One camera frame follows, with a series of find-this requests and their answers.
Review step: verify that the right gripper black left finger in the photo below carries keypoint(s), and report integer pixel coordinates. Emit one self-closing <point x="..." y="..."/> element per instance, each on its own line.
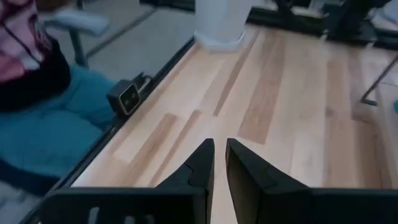
<point x="124" y="207"/>

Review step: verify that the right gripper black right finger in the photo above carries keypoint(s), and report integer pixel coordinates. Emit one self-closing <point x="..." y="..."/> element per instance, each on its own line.
<point x="311" y="207"/>

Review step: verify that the blue tomato can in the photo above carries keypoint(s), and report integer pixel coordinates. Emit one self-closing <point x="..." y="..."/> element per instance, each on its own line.
<point x="395" y="106"/>

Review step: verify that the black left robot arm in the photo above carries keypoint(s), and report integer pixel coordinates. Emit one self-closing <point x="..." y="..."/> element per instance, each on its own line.
<point x="348" y="18"/>

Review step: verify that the person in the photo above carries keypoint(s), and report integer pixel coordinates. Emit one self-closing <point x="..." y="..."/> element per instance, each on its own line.
<point x="46" y="130"/>

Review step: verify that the office chair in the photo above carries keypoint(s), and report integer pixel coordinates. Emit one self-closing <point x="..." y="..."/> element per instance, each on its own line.
<point x="81" y="20"/>

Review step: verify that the white plant pot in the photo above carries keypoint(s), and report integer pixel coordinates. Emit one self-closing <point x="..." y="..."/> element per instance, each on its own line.
<point x="220" y="25"/>

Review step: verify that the black table-level camera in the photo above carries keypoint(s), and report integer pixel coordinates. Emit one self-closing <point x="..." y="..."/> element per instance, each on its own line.
<point x="124" y="98"/>

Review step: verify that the black frame wooden shelf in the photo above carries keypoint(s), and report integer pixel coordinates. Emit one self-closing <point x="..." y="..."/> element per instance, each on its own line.
<point x="381" y="81"/>

